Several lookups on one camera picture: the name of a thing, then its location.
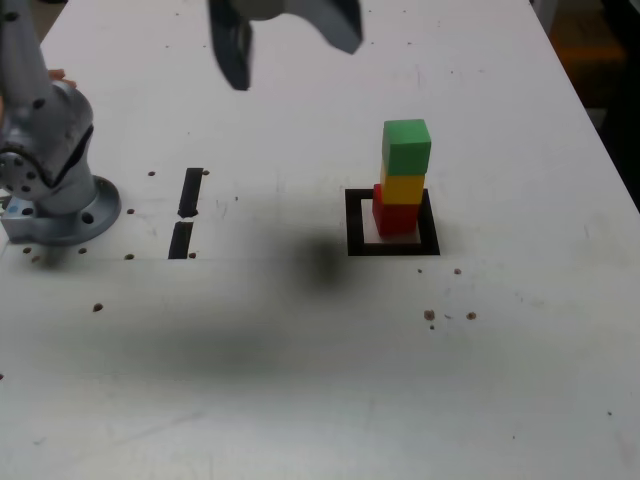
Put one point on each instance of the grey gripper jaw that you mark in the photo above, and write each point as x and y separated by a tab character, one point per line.
335	22
230	45

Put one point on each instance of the green cube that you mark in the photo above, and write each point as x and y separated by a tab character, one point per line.
407	150

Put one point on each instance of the yellow cube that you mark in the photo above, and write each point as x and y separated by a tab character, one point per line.
402	190

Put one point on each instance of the red cube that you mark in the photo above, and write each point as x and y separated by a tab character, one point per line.
395	220

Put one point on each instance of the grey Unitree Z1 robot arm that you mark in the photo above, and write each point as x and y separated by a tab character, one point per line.
50	150

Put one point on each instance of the black tape square outline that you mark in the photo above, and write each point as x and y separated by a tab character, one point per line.
355	225

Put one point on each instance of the person's hand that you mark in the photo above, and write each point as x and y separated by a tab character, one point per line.
57	75

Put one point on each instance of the black tape strip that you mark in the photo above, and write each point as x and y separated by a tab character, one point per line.
189	192

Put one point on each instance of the orange background box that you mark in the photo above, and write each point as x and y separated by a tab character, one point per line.
590	45

